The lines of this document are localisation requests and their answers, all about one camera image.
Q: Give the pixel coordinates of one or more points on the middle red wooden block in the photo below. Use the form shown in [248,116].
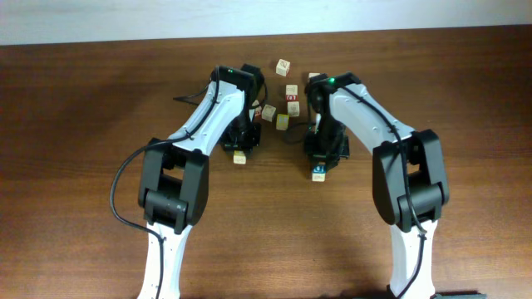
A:
[291,92]

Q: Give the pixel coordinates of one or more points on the top wooden block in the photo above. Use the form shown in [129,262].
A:
[283,67]

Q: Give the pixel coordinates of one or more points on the blue D wooden block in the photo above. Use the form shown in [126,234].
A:
[319,173]

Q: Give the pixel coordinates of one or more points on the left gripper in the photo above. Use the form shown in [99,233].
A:
[233,144]

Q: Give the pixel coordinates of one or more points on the tilted red-sided wooden block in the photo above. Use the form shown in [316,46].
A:
[268,113]

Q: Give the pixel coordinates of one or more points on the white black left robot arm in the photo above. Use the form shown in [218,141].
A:
[174,183]

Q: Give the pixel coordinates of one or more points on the green A wooden block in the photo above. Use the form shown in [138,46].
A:
[293,108]

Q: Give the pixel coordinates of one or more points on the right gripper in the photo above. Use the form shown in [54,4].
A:
[326,152]

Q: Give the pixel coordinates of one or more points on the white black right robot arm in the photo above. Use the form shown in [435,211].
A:
[409,183]

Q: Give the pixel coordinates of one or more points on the yellow O wooden block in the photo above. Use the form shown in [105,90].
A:
[239,157]

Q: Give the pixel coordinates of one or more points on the yellow blue wooden block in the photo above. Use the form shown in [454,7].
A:
[282,122]

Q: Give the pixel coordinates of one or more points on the K wooden block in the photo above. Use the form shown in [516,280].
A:
[257,109]

